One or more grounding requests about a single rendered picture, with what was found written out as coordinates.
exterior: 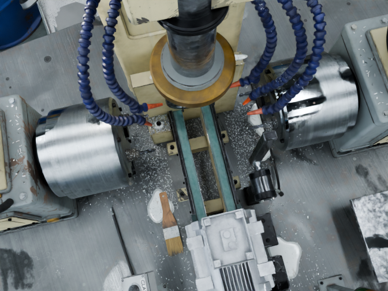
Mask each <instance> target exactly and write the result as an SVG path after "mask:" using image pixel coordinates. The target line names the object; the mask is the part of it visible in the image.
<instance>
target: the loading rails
mask: <svg viewBox="0 0 388 291"><path fill-rule="evenodd" d="M212 104H213V103H212ZM212 104H210V105H208V106H204V107H201V108H200V119H201V122H202V126H203V130H204V135H205V136H201V137H196V138H193V139H188V134H187V131H186V126H185V121H184V116H183V113H182V111H181V110H177V111H173V112H172V110H171V111H169V115H170V120H171V124H172V126H171V129H173V133H174V138H175V141H174V142H171V143H167V144H166V147H167V151H168V154H169V155H175V154H177V156H179V159H180V164H181V168H182V173H183V177H184V182H183V184H185V186H186V188H181V189H177V190H176V192H177V197H178V201H179V202H183V201H186V200H189V205H190V208H191V211H190V214H192V215H190V216H189V217H190V220H191V223H192V222H195V221H200V220H201V219H202V218H204V217H207V215H208V214H213V213H216V212H221V211H223V213H224V212H229V211H234V210H238V209H241V208H242V209H243V210H244V207H243V204H242V203H241V204H240V203H239V202H240V200H239V199H238V196H237V192H236V189H238V188H241V184H240V180H239V177H238V176H234V177H233V176H232V173H233V172H232V171H231V169H230V165H229V161H228V158H227V154H226V150H225V143H228V142H229V138H228V135H227V131H226V130H223V131H221V130H220V127H219V122H218V116H217V114H216V111H215V107H214V105H212ZM205 150H208V151H209V155H210V159H211V163H212V168H213V171H214V175H215V180H216V183H217V187H218V192H219V196H220V198H217V199H212V200H208V201H203V198H202V193H201V190H200V185H199V180H198V177H197V173H196V168H195V163H194V160H193V156H192V154H193V153H196V152H200V151H205ZM196 219H197V220H196Z"/></svg>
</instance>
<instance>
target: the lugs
mask: <svg viewBox="0 0 388 291"><path fill-rule="evenodd" d="M243 212H244V216H245V219H247V218H251V217H252V214H251V210H250V209H246V210H243ZM201 222H202V220H200V221H195V222H192V223H191V225H192V230H193V231H197V230H201V229H202V227H203V226H202V225H201ZM258 287H259V291H271V290H272V288H271V285H270V281H265V282H261V283H259V284H258Z"/></svg>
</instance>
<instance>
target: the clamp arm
mask: <svg viewBox="0 0 388 291"><path fill-rule="evenodd" d="M277 138H278V137H277V134H276V131H275V130H272V131H271V130H268V131H265V132H263V133H262V136H261V137H260V139H259V141H258V143H257V145H256V147H255V149H253V152H252V154H251V156H250V158H249V162H250V165H253V166H254V163H255V165H258V163H257V162H259V165H261V164H260V162H261V161H262V159H263V158H264V157H265V155H266V154H267V152H268V151H269V149H270V148H271V146H272V145H273V144H274V142H275V141H276V139H277Z"/></svg>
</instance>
